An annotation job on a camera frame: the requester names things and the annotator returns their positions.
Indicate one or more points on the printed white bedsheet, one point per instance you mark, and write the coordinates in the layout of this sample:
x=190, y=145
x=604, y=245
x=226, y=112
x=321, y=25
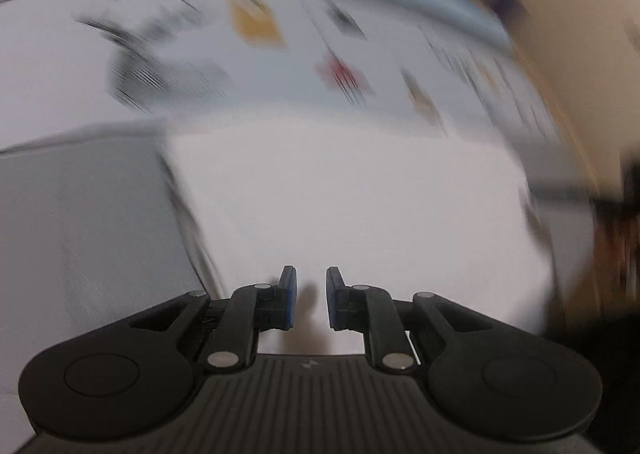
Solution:
x=210, y=44

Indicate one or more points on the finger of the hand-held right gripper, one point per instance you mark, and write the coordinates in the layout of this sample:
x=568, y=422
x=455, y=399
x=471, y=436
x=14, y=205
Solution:
x=565, y=188

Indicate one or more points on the white long-sleeve shirt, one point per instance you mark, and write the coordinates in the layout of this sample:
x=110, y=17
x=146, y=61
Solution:
x=360, y=204

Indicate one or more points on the grey mat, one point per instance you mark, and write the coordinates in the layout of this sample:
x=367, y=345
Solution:
x=90, y=229

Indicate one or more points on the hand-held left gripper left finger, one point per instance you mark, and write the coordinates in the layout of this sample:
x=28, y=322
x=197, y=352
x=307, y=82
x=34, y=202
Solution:
x=288, y=303

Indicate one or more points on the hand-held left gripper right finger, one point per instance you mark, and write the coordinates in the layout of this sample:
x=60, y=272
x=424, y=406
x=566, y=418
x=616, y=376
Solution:
x=332, y=303

